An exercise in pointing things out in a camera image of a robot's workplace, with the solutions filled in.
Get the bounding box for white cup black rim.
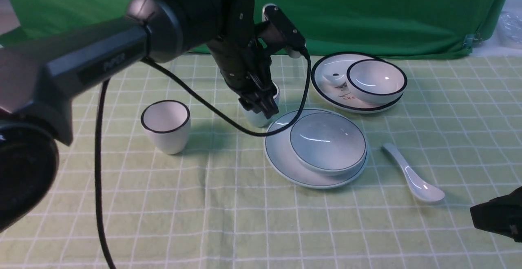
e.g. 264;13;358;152
140;100;191;154

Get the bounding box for metal binder clip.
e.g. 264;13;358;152
462;33;483;49

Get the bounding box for pale blue spoon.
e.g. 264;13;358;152
383;143;445;203

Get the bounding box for small white spoon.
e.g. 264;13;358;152
323;73;347;87

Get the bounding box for pale blue cup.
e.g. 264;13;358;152
239;83;280;128

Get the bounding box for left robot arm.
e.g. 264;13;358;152
0;0;279;231

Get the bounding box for pale blue plate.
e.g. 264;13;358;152
264;108;370;190

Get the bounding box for white bowl black rim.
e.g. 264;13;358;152
345;60;408;105

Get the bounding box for green checkered tablecloth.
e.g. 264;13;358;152
0;54;522;269

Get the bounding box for pale blue bowl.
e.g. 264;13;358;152
289;112;368;176

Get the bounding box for green backdrop cloth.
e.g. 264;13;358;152
1;0;505;59

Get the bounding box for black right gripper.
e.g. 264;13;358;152
470;187;522;243

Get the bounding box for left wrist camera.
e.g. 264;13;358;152
258;3;306;59

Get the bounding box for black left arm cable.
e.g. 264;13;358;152
95;48;312;269

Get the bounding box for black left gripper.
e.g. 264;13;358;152
207;38;279;119

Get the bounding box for white plate black rim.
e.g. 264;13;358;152
311;51;408;114

